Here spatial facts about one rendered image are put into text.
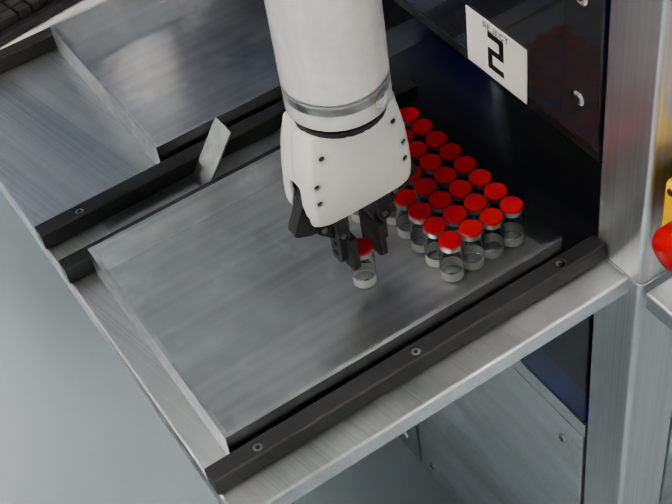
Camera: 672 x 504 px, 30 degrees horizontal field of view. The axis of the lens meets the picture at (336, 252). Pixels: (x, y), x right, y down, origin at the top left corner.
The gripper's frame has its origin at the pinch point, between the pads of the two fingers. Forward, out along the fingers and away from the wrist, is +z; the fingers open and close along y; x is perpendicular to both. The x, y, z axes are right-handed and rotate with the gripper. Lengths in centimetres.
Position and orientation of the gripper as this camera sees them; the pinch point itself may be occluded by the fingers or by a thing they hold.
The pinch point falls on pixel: (359, 237)
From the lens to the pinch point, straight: 108.5
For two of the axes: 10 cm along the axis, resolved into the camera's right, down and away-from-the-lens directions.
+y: -8.3, 4.7, -3.0
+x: 5.4, 5.7, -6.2
